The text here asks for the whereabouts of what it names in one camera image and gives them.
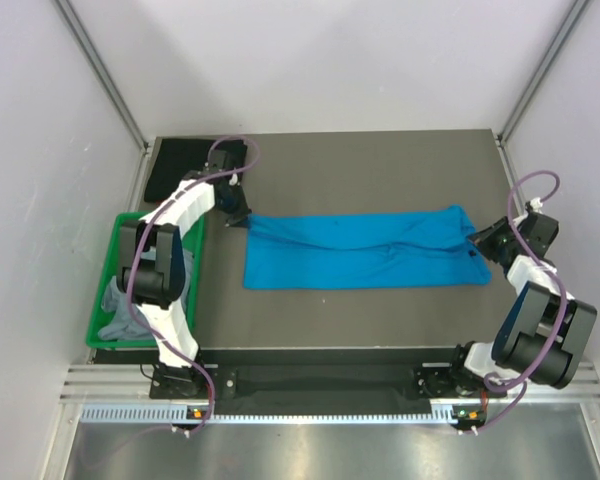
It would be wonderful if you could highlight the blue t shirt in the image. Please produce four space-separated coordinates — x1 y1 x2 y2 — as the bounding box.
243 206 491 290

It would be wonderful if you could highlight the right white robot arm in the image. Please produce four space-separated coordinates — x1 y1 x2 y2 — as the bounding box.
446 207 597 396

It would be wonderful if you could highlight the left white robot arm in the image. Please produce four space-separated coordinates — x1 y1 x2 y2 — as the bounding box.
116 147 251 397

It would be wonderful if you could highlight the green plastic bin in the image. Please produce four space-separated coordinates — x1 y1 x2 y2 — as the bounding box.
86 212 206 349

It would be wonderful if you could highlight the folded black t shirt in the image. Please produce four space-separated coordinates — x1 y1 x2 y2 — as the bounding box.
143 138 249 205

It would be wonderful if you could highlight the grey t shirt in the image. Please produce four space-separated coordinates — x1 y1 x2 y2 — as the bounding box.
98 250 194 341

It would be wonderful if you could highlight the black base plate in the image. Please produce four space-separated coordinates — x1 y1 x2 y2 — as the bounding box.
148 362 486 414

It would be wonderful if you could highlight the left aluminium frame post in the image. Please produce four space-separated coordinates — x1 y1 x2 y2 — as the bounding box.
51 0 149 151

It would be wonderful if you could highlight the aluminium frame post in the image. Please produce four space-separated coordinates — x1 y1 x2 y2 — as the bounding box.
51 0 149 151
496 0 592 148

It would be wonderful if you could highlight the aluminium front rail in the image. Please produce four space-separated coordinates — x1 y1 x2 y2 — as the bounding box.
60 365 152 403

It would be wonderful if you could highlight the right aluminium frame post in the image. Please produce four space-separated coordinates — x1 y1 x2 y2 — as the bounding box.
496 0 592 148

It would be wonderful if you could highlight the slotted cable duct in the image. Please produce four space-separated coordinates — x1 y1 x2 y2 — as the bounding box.
80 404 484 425

